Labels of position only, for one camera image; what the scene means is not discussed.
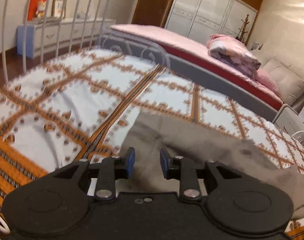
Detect grey brown pants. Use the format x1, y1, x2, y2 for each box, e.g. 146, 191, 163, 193
117, 112, 304, 219

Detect white nightstand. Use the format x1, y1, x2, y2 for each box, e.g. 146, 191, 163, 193
272, 104, 304, 141

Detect pink pillow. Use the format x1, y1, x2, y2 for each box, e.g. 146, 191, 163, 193
256, 68, 280, 96

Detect red box with plush toy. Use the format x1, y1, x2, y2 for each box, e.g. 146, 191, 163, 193
27, 0, 47, 21

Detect wooden coat stand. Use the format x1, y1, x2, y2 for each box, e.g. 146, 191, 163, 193
236, 14, 250, 43

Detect folded pink floral quilt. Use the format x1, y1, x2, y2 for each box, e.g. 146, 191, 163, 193
206, 34, 261, 80

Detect pink sheet large bed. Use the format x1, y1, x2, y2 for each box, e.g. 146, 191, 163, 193
97, 24, 283, 121

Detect white wardrobe with brown top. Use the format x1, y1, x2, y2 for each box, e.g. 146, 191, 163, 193
165, 0, 263, 44

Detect brown wooden door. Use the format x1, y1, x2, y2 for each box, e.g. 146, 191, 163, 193
131, 0, 173, 28

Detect orange white patterned bedsheet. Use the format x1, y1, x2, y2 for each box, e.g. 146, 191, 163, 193
0, 48, 304, 239

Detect beige padded headboard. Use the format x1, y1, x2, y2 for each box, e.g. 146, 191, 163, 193
251, 49, 304, 113

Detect white low drawer cabinet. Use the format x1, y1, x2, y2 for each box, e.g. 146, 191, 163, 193
26, 18, 116, 59

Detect white metal bed frame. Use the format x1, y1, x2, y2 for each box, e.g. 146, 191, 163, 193
0, 0, 304, 239

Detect framed picture on cabinet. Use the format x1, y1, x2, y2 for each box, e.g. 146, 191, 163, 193
52, 0, 65, 18

